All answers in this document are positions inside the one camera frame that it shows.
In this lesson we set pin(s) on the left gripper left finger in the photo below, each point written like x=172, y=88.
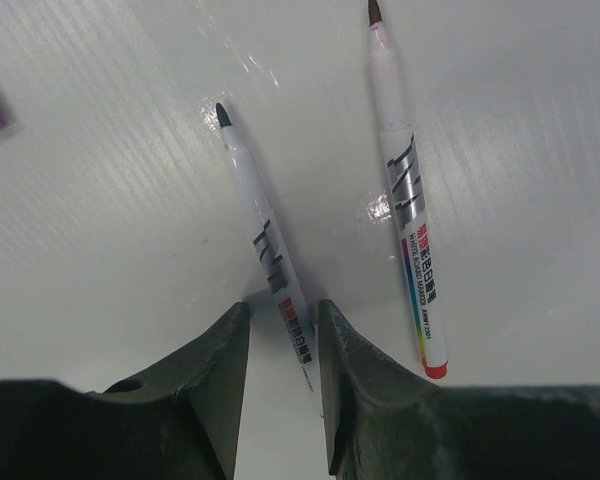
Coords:
x=177, y=419

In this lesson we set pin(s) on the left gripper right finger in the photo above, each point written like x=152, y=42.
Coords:
x=382, y=421

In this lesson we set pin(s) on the blue-end white marker pen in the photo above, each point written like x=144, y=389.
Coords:
x=273, y=256

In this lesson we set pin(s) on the red-end white marker pen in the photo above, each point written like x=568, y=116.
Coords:
x=406, y=195

